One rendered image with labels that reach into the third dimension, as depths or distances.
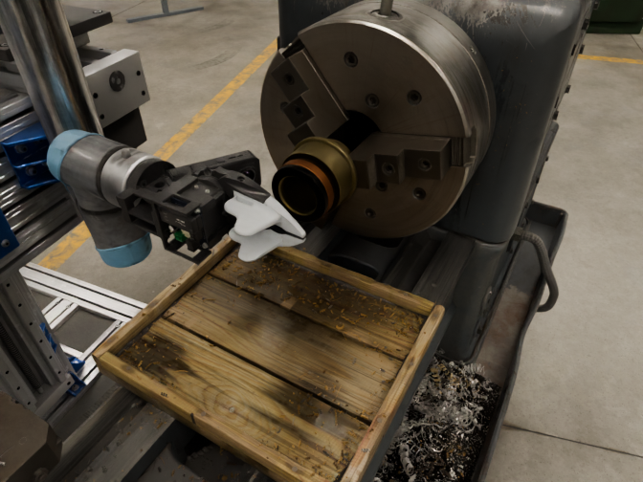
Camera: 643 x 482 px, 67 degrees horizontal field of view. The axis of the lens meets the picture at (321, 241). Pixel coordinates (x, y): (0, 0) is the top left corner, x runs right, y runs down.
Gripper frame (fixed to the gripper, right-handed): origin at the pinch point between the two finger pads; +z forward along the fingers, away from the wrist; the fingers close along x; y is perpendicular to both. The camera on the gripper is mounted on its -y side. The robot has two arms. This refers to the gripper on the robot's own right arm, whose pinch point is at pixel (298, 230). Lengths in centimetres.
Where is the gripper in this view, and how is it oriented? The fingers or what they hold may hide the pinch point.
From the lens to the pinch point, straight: 52.3
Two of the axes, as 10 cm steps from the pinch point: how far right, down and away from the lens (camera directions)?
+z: 8.6, 3.3, -4.0
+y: -5.2, 5.6, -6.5
